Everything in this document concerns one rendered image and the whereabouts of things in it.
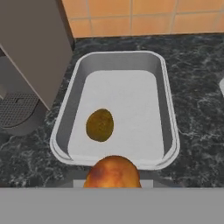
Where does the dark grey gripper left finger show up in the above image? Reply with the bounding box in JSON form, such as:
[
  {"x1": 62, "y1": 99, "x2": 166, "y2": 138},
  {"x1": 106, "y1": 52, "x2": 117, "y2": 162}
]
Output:
[{"x1": 55, "y1": 169, "x2": 94, "y2": 189}]

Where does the green brown avocado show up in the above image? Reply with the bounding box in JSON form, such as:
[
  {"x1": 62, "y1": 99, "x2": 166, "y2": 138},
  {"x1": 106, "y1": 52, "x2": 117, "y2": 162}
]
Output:
[{"x1": 85, "y1": 108, "x2": 115, "y2": 143}]

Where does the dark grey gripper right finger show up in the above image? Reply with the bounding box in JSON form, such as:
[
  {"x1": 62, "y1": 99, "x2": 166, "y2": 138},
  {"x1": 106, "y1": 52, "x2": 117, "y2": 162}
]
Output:
[{"x1": 136, "y1": 169, "x2": 186, "y2": 189}]

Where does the white rectangular tupperware container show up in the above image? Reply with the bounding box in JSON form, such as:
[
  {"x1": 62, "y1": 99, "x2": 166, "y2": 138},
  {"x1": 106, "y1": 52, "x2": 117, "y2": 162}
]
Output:
[{"x1": 49, "y1": 50, "x2": 181, "y2": 171}]

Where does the golden brown chicken drumstick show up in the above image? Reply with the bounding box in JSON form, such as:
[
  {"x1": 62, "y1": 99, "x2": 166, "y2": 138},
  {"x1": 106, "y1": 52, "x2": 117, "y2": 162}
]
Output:
[{"x1": 83, "y1": 155, "x2": 143, "y2": 189}]

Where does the grey coffee machine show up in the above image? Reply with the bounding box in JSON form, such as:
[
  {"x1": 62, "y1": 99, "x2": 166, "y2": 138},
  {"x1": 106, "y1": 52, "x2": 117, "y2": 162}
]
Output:
[{"x1": 0, "y1": 0, "x2": 75, "y2": 137}]

